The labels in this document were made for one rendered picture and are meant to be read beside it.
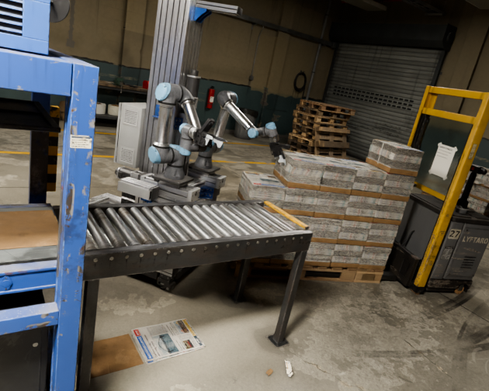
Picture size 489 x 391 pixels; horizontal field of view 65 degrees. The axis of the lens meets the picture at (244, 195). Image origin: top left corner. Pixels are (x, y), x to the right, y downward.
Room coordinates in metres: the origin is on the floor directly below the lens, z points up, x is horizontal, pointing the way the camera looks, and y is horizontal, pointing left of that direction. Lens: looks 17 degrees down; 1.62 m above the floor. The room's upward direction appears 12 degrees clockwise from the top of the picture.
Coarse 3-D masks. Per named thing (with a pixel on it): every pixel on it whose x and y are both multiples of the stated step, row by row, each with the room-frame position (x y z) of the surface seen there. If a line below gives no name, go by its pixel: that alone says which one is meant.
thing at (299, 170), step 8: (288, 160) 3.07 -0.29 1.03; (296, 160) 2.97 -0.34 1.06; (304, 160) 3.03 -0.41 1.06; (312, 160) 3.11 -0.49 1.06; (288, 168) 3.02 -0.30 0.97; (296, 168) 2.98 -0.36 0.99; (304, 168) 3.00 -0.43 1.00; (312, 168) 3.01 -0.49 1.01; (320, 168) 3.03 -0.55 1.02; (288, 176) 2.98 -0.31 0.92; (296, 176) 2.98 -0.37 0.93; (304, 176) 3.01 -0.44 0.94; (312, 176) 3.03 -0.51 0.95; (320, 176) 3.04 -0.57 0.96; (312, 184) 3.03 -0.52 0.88
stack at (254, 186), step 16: (256, 176) 3.12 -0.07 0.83; (272, 176) 3.23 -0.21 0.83; (256, 192) 2.89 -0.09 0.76; (272, 192) 2.92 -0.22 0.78; (288, 192) 2.97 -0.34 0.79; (304, 192) 3.01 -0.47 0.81; (320, 192) 3.05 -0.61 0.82; (288, 208) 2.98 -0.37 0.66; (304, 208) 3.02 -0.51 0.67; (320, 208) 3.06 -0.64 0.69; (336, 208) 3.11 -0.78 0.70; (352, 208) 3.16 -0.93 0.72; (368, 208) 3.21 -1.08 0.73; (320, 224) 3.07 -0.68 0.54; (336, 224) 3.11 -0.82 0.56; (352, 224) 3.17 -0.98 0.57; (368, 224) 3.21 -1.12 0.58; (272, 256) 2.96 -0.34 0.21; (288, 256) 3.01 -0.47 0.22; (320, 256) 3.11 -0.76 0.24; (336, 256) 3.15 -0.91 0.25; (352, 256) 3.19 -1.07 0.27; (304, 272) 3.07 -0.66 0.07; (352, 272) 3.21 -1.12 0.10
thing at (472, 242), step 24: (408, 216) 3.79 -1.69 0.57; (432, 216) 3.51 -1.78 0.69; (456, 216) 3.33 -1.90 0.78; (480, 216) 3.49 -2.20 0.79; (408, 240) 3.68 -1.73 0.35; (456, 240) 3.33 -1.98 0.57; (480, 240) 3.41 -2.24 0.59; (456, 264) 3.36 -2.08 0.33; (432, 288) 3.31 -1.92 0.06; (456, 288) 3.42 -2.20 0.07
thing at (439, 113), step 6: (426, 108) 3.84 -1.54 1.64; (432, 114) 3.74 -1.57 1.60; (438, 114) 3.67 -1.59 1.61; (444, 114) 3.60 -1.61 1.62; (450, 114) 3.53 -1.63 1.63; (456, 114) 3.47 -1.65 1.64; (456, 120) 3.45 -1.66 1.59; (462, 120) 3.39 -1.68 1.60; (468, 120) 3.33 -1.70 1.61; (474, 120) 3.27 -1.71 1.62
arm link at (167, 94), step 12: (168, 84) 2.53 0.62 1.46; (156, 96) 2.52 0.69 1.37; (168, 96) 2.50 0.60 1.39; (180, 96) 2.56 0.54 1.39; (168, 108) 2.52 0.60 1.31; (168, 120) 2.53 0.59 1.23; (168, 132) 2.54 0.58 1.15; (156, 144) 2.51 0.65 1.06; (168, 144) 2.56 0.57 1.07; (156, 156) 2.48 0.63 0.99; (168, 156) 2.54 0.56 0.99
